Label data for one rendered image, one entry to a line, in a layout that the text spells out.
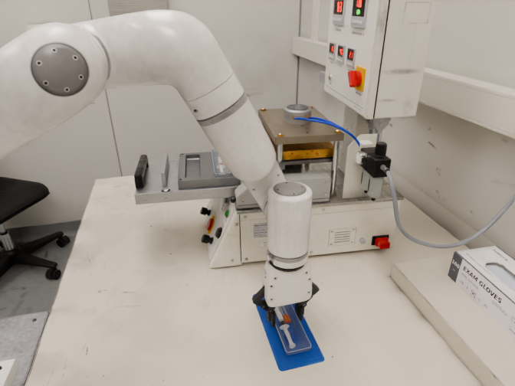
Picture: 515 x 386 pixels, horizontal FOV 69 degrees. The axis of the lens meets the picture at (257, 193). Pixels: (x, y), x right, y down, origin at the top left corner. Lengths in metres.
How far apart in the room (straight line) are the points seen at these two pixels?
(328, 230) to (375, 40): 0.49
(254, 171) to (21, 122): 0.33
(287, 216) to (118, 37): 0.39
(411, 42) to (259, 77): 1.63
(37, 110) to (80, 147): 2.08
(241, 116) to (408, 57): 0.51
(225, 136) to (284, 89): 1.99
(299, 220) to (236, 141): 0.20
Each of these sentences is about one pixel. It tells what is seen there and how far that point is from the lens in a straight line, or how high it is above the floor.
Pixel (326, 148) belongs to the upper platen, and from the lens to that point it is 1.02.
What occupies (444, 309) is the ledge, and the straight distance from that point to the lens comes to 0.97.
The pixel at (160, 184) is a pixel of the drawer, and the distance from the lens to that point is 1.05.
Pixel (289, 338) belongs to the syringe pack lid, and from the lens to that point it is 0.85.
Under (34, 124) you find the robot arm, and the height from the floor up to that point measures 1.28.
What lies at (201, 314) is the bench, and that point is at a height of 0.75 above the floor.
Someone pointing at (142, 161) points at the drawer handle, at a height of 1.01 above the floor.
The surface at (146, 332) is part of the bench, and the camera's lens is 0.93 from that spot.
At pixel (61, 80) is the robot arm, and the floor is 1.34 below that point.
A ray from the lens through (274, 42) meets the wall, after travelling 2.50.
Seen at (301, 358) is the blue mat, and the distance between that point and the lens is 0.85.
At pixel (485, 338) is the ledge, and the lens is 0.94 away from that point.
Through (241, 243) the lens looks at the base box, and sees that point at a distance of 1.02.
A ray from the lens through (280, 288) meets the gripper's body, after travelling 0.79.
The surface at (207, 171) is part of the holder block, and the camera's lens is 1.04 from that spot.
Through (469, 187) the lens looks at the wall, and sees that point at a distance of 1.28.
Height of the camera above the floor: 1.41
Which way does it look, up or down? 27 degrees down
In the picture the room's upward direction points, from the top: 1 degrees counter-clockwise
